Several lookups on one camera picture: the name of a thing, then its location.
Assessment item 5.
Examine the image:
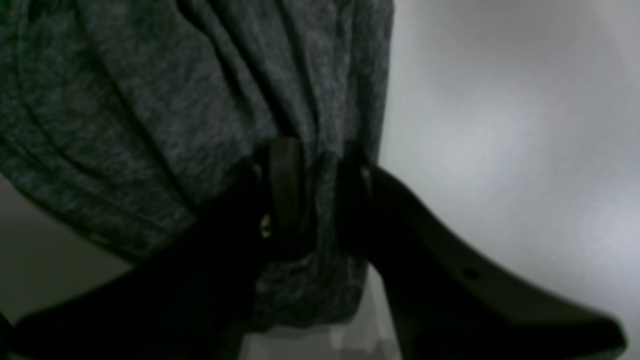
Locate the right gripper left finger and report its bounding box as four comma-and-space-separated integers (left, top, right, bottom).
1, 137, 307, 360

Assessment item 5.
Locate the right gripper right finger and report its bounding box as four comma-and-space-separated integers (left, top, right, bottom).
336, 157, 627, 360

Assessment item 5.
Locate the dark grey t-shirt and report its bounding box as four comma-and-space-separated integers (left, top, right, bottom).
0, 0, 394, 328

